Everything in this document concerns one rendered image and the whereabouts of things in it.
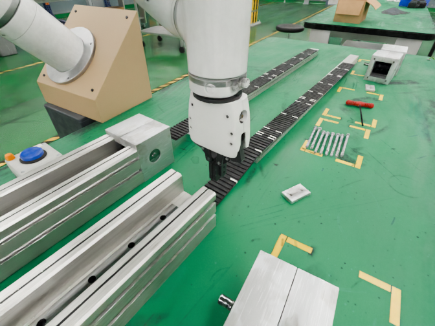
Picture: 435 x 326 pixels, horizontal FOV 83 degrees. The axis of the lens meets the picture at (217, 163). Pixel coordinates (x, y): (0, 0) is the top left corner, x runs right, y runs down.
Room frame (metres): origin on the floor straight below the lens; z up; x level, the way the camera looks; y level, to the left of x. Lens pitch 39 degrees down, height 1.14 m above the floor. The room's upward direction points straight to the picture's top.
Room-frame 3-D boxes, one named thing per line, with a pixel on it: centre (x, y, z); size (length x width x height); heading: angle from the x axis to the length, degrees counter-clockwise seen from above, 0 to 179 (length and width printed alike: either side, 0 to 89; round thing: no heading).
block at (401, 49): (1.10, -0.73, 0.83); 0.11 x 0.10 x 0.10; 56
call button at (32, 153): (0.39, 0.37, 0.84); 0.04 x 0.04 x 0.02
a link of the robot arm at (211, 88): (0.36, 0.00, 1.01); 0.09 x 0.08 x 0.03; 54
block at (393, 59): (1.01, -0.65, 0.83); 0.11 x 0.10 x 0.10; 51
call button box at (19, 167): (0.39, 0.36, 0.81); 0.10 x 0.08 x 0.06; 53
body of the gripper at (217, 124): (0.36, 0.00, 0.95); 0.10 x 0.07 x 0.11; 54
